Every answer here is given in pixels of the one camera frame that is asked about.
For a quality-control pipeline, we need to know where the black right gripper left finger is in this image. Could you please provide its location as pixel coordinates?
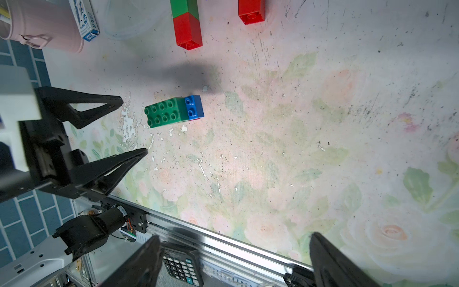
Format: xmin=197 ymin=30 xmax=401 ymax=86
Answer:
xmin=100 ymin=236 xmax=164 ymax=287

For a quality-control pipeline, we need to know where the blue small lego brick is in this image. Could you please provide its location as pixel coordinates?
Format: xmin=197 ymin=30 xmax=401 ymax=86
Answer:
xmin=185 ymin=95 xmax=204 ymax=120

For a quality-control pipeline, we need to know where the pink metal pencil bucket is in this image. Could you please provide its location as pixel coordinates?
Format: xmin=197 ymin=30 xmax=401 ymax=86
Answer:
xmin=1 ymin=1 xmax=84 ymax=53

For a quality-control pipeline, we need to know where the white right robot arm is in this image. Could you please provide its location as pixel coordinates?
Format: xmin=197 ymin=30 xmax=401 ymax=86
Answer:
xmin=101 ymin=233 xmax=377 ymax=287

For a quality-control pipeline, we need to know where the black calculator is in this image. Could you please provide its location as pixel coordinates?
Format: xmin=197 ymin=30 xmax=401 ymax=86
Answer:
xmin=161 ymin=242 xmax=204 ymax=287

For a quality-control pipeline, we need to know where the HB pencil box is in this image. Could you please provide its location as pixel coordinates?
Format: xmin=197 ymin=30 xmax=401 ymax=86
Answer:
xmin=69 ymin=0 xmax=100 ymax=42

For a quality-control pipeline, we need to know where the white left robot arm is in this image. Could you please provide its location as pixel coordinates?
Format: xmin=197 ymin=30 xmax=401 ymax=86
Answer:
xmin=1 ymin=87 xmax=148 ymax=287

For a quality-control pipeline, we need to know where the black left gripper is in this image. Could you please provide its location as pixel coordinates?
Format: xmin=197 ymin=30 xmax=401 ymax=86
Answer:
xmin=1 ymin=87 xmax=148 ymax=202

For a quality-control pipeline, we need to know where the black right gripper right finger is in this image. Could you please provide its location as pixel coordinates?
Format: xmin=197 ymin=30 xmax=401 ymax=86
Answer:
xmin=309 ymin=232 xmax=379 ymax=287

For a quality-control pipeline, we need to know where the red base lego brick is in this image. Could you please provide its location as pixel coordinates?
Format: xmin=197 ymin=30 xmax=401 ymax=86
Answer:
xmin=238 ymin=0 xmax=266 ymax=25

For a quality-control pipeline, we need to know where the green long lego brick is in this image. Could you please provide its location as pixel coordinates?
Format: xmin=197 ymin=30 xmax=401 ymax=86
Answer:
xmin=144 ymin=98 xmax=189 ymax=128

